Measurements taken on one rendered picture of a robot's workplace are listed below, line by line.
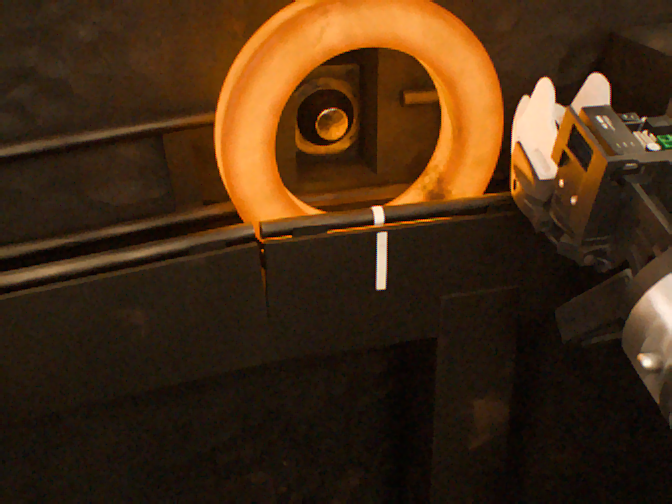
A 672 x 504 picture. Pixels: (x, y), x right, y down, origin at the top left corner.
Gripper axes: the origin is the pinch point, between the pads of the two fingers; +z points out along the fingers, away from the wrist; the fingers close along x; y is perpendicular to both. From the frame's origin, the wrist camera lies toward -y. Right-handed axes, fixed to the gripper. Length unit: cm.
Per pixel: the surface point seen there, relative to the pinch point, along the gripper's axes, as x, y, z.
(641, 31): -8.4, 4.3, 2.9
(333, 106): 12.5, -1.9, 6.0
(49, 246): 32.8, -6.2, -0.5
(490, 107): 4.4, 2.5, -1.8
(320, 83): 13.0, -1.2, 8.0
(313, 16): 16.1, 8.7, 0.2
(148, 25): 25.0, 5.0, 6.7
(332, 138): 12.6, -4.0, 5.1
